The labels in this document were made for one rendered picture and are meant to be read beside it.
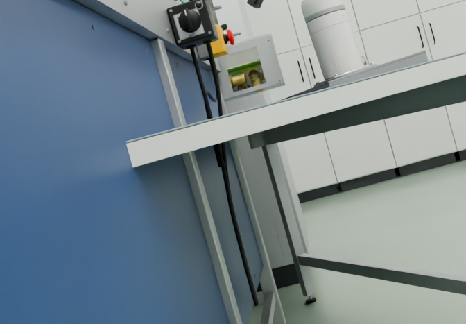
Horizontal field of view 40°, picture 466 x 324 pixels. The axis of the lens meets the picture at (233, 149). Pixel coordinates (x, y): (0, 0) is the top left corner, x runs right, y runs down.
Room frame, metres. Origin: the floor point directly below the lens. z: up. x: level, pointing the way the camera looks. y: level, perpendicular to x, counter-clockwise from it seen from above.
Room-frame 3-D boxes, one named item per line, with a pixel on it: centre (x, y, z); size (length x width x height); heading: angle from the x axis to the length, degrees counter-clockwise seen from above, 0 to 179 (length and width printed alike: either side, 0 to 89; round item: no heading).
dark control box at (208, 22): (1.34, 0.01, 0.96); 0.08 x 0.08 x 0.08; 83
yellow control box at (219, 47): (1.62, -0.02, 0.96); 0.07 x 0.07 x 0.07; 83
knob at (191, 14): (1.28, 0.02, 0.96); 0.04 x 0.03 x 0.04; 83
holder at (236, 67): (2.16, -0.09, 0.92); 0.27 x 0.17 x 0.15; 83
